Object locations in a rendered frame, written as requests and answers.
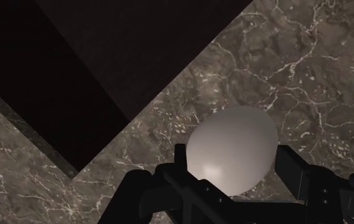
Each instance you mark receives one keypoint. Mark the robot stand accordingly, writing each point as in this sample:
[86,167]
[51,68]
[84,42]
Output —
[80,68]

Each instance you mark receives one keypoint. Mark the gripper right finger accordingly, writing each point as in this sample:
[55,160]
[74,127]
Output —
[319,192]

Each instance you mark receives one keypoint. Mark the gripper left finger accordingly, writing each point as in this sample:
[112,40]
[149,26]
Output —
[176,189]

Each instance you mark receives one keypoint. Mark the white egg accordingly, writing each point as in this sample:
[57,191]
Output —
[232,149]

